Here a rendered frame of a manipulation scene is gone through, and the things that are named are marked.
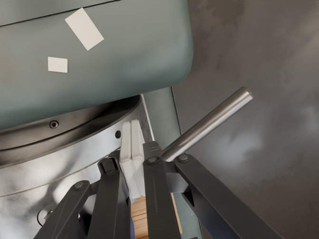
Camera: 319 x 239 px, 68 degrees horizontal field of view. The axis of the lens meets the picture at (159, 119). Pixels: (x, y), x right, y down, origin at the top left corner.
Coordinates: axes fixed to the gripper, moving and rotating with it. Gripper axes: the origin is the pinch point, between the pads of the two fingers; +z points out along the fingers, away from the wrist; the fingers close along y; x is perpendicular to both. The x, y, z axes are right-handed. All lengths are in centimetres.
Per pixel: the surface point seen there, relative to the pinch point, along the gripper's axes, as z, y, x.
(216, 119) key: -1.2, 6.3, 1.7
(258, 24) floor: 136, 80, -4
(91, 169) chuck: 9.1, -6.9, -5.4
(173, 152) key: -0.7, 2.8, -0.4
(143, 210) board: 42, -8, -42
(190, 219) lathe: 77, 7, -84
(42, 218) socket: 7.0, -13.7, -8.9
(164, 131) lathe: 78, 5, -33
